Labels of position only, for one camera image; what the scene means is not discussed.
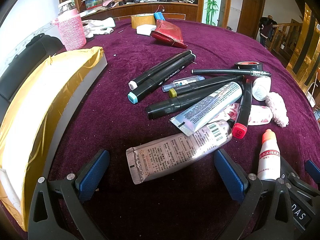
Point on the slim silver cream tube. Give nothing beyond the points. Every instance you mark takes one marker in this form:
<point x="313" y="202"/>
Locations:
<point x="207" y="107"/>

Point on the blue battery pack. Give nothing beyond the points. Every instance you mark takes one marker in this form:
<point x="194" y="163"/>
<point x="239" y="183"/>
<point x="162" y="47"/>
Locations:
<point x="159" y="16"/>

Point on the floral hand cream tube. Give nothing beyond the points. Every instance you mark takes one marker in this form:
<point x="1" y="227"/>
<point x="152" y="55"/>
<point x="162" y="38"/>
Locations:
<point x="260" y="115"/>

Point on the clear plastic pen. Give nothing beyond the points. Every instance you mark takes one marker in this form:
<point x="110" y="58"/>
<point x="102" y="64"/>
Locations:
<point x="182" y="83"/>

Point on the black marker with white cap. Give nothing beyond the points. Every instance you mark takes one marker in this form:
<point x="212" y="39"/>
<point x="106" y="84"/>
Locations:
<point x="160" y="67"/>

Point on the gold-lined white box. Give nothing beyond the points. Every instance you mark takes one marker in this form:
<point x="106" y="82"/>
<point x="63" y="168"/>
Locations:
<point x="37" y="92"/>

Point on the wooden counter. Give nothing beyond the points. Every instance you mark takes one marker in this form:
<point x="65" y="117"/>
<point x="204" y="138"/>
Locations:
<point x="140" y="8"/>

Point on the brown wooden door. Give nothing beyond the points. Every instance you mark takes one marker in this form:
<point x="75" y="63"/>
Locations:
<point x="250" y="12"/>

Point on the small white box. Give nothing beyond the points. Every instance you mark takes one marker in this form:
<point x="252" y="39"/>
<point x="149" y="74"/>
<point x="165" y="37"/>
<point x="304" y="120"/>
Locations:
<point x="145" y="29"/>

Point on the pink knit-sleeved bottle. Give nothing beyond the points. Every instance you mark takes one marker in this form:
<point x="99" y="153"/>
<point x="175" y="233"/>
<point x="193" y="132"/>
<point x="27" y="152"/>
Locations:
<point x="71" y="30"/>

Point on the black electrical tape roll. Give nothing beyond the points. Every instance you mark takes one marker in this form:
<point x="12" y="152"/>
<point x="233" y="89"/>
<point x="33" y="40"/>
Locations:
<point x="250" y="66"/>

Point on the brown packing tape roll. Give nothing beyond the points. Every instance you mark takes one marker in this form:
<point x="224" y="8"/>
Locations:
<point x="140" y="20"/>

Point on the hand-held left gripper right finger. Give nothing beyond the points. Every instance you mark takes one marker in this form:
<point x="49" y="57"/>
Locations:
<point x="230" y="176"/>

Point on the large silver cream tube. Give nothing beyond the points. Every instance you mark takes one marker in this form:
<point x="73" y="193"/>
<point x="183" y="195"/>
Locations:
<point x="170" y="152"/>

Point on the pink fluffy plush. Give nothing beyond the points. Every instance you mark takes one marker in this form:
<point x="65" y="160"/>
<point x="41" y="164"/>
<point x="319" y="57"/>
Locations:
<point x="277" y="110"/>

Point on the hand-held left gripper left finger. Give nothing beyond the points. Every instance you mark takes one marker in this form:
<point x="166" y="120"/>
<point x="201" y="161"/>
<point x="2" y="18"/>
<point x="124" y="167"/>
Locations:
<point x="92" y="173"/>

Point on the black marker with olive cap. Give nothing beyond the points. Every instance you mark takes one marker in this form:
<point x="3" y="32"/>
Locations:
<point x="200" y="86"/>

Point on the wooden stair railing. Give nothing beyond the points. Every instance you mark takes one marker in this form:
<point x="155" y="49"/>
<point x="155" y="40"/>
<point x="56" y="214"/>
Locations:
<point x="282" y="33"/>

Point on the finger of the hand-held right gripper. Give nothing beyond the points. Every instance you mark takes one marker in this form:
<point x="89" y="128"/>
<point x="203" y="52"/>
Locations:
<point x="313" y="168"/>

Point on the black leather chair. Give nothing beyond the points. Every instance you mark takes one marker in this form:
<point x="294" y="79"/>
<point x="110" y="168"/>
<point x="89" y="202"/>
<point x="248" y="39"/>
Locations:
<point x="25" y="62"/>

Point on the red foil pouch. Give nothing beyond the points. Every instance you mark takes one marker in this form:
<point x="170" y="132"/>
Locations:
<point x="167" y="30"/>

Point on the bamboo print panel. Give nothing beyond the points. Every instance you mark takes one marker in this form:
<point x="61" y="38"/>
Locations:
<point x="212" y="2"/>

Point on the small white bottle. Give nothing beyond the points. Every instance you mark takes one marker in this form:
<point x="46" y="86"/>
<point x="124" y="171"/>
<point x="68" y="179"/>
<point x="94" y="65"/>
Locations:
<point x="261" y="90"/>

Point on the white cloth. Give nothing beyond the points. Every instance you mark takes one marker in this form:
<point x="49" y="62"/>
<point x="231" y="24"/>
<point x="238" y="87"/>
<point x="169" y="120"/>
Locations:
<point x="100" y="25"/>

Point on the gold mirrored panel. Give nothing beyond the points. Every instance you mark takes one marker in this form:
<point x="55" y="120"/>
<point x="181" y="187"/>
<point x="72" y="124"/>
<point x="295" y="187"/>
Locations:
<point x="302" y="42"/>

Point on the black marker with light-blue cap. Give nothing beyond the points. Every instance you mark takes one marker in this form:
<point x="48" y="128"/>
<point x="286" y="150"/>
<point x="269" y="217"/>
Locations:
<point x="160" y="80"/>

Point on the white bottle with orange cap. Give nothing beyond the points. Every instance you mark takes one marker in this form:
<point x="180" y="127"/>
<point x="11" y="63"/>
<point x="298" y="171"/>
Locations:
<point x="268" y="160"/>

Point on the thin black pen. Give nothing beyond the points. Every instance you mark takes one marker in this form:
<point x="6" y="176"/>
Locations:
<point x="225" y="72"/>

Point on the black marker with red cap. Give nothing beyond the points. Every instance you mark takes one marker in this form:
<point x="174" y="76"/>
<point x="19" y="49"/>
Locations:
<point x="243" y="110"/>

